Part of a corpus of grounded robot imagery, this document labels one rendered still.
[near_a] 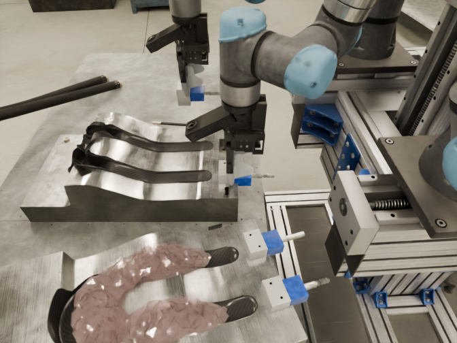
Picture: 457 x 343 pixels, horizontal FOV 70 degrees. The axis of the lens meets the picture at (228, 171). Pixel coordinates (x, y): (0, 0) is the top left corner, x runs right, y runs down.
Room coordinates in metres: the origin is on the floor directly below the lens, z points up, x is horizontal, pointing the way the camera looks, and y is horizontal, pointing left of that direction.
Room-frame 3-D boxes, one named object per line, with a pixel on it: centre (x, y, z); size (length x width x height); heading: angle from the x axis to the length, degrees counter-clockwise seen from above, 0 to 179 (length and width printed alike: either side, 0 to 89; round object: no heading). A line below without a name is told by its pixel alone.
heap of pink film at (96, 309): (0.24, 0.14, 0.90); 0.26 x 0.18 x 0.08; 107
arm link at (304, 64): (0.48, -0.11, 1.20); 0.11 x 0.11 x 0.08; 51
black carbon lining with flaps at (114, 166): (0.58, 0.21, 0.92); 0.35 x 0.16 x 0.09; 90
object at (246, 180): (0.53, -0.04, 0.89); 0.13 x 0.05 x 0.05; 90
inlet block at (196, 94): (0.82, 0.08, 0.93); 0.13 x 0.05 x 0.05; 90
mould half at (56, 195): (0.59, 0.23, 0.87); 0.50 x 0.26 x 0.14; 90
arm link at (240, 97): (0.53, -0.02, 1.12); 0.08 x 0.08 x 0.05
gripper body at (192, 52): (0.82, 0.09, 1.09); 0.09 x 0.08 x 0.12; 90
